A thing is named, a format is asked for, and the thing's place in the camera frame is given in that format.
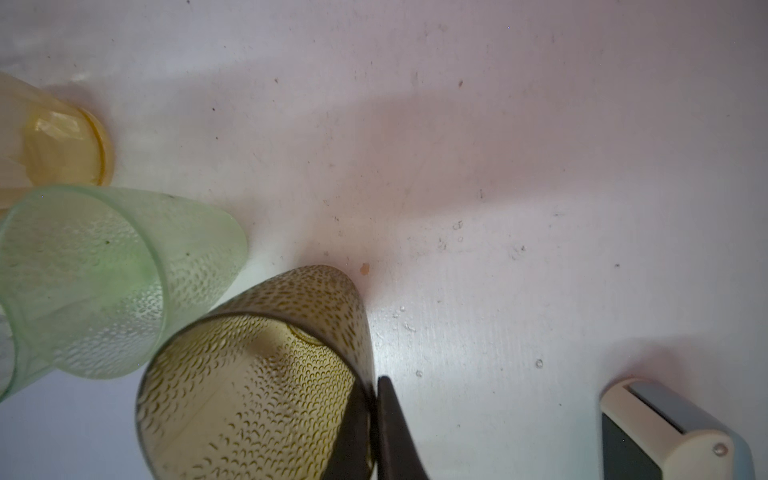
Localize dark olive textured cup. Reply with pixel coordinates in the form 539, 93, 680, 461
136, 265, 375, 479

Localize pale green cup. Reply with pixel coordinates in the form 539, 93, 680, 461
1, 185, 248, 397

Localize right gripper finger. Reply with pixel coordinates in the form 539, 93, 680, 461
375, 376, 429, 480

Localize yellow transparent cup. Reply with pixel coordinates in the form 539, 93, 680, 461
1, 73, 114, 210

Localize stapler black cream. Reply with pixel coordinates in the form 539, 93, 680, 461
599, 378, 756, 479

